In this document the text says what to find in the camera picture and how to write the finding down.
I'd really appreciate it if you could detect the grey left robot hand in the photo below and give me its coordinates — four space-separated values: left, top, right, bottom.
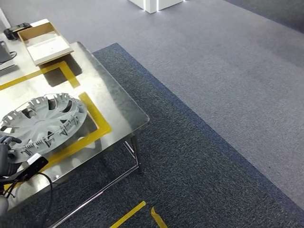
0 135 22 178

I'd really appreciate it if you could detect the grey plastic wheel cover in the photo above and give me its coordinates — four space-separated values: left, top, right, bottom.
0 93 88 164

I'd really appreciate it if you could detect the stainless steel workbench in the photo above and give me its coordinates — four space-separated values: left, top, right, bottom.
0 19 150 228

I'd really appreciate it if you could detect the dark grey flat device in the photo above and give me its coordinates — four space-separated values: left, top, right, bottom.
0 40 13 64

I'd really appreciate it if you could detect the white flat board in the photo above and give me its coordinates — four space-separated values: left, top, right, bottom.
26 35 74 67

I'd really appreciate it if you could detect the brown cardboard tray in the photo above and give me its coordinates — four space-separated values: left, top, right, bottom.
17 21 74 67

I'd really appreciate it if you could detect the black handheld device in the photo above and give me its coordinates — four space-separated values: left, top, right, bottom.
3 22 32 41

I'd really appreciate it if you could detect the small white flat item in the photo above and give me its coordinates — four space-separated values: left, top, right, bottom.
29 18 50 28

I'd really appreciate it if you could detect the yellow floor tape strip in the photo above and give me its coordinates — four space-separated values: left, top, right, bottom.
109 201 146 228

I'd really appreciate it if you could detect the yellow floor tape corner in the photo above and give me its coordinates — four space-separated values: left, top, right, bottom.
151 206 168 228

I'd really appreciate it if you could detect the white block furniture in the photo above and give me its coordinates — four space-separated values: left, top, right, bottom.
129 0 185 14

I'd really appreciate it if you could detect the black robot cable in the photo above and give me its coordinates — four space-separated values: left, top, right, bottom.
0 171 54 228

